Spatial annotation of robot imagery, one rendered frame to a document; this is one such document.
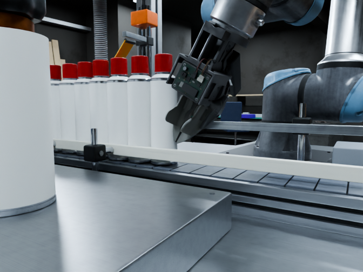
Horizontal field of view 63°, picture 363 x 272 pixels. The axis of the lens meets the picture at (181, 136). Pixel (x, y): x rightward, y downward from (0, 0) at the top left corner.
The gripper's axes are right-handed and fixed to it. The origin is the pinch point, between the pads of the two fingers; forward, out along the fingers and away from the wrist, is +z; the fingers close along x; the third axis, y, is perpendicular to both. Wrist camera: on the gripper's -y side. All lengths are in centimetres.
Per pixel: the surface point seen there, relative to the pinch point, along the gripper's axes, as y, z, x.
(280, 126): -2.5, -10.5, 13.8
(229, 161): 4.6, -3.1, 11.2
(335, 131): -2.5, -14.1, 21.0
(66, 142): 4.5, 15.4, -21.7
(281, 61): -695, -26, -170
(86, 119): 2.0, 9.1, -21.1
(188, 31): -558, 9, -353
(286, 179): 1.1, -4.8, 19.3
